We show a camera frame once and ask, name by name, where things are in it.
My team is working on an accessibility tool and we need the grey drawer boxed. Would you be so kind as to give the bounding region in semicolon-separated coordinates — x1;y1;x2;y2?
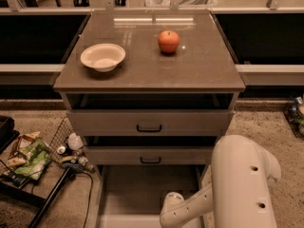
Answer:
96;165;207;228
66;109;234;136
85;146;213;165

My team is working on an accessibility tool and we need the black box at left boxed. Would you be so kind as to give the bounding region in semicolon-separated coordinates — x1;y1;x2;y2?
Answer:
0;116;20;154

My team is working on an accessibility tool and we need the green snack bag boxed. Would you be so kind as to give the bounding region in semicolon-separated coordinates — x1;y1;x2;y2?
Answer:
14;138;50;181

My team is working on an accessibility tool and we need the black cable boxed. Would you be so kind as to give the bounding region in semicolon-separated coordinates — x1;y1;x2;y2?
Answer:
74;171;95;228

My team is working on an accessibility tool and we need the right wire basket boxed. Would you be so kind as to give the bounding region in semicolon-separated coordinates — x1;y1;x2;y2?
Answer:
283;95;304;139

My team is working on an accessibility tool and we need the black metal stand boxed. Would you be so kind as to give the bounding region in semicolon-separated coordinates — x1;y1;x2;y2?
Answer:
0;167;74;228

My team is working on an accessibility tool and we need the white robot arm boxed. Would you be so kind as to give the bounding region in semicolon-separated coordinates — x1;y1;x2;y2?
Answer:
160;135;281;228

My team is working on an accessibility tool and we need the grey drawer cabinet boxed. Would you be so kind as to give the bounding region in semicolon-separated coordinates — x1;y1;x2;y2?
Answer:
54;9;244;228

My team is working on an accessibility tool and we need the red apple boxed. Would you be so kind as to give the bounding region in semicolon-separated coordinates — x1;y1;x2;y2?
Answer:
158;30;180;53

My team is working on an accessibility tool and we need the brown snack bag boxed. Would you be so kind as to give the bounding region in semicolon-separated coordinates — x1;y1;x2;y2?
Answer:
6;131;40;168

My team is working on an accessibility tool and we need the wire basket with items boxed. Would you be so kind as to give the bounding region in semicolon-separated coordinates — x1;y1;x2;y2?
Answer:
48;118;94;173

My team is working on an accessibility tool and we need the white bowl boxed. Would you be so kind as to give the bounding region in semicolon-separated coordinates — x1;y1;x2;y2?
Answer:
80;44;125;72

